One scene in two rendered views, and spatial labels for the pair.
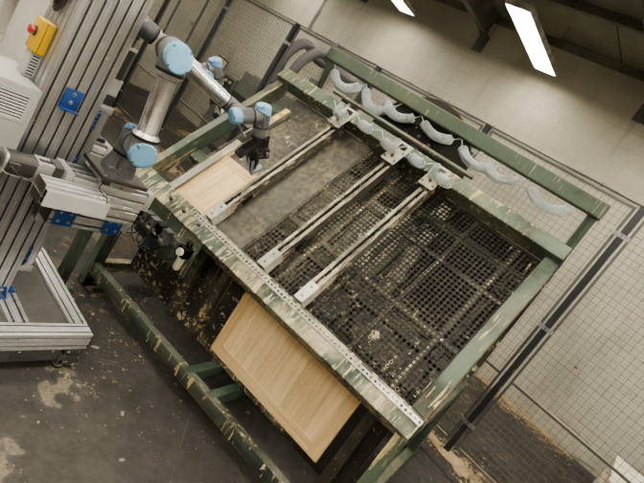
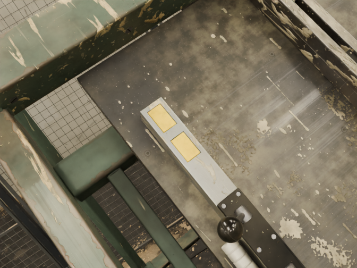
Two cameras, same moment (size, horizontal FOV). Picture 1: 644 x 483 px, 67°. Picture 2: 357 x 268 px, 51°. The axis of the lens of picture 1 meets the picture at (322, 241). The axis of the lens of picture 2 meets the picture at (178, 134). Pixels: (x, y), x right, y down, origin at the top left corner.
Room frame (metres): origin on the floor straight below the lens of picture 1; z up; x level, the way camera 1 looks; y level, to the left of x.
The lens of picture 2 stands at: (2.83, 1.10, 1.87)
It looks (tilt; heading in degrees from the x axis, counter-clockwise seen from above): 25 degrees down; 319
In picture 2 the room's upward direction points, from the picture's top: 30 degrees counter-clockwise
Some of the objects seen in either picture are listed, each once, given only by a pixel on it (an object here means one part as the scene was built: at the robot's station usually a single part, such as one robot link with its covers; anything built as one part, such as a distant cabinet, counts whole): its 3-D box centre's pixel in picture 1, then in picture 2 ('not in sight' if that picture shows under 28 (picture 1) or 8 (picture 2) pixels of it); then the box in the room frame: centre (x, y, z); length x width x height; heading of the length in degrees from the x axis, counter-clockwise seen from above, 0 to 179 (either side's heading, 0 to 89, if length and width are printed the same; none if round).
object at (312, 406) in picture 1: (286, 363); not in sight; (2.47, -0.20, 0.53); 0.90 x 0.02 x 0.55; 65
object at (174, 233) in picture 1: (157, 235); not in sight; (2.59, 0.79, 0.69); 0.50 x 0.14 x 0.24; 65
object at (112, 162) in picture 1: (122, 161); not in sight; (2.10, 0.95, 1.09); 0.15 x 0.15 x 0.10
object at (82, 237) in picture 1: (83, 235); not in sight; (2.72, 1.22, 0.38); 0.06 x 0.06 x 0.75; 65
